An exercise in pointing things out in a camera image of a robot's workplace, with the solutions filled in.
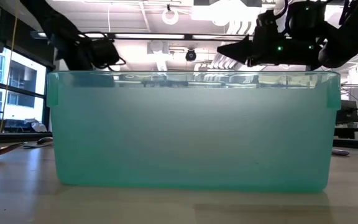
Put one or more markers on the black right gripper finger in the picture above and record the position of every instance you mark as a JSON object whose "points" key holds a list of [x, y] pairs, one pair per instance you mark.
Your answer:
{"points": [[239, 49]]}

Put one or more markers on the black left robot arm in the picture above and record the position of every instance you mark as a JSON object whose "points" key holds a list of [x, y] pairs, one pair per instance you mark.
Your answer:
{"points": [[61, 28]]}

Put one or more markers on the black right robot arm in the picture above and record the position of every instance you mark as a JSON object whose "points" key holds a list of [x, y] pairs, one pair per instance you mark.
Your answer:
{"points": [[346, 37]]}

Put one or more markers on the black computer monitor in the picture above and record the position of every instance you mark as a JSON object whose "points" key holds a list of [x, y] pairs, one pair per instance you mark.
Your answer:
{"points": [[346, 112]]}

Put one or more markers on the green translucent plastic bin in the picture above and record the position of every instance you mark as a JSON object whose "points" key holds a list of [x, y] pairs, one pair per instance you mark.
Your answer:
{"points": [[191, 140]]}

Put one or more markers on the black background desk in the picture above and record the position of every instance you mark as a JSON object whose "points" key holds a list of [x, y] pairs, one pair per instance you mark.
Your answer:
{"points": [[354, 132]]}

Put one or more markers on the black overhead camera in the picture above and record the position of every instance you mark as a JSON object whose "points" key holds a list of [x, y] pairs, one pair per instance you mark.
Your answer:
{"points": [[190, 55]]}

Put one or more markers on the black overhead frame beam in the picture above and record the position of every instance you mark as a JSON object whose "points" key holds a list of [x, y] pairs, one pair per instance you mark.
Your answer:
{"points": [[154, 36]]}

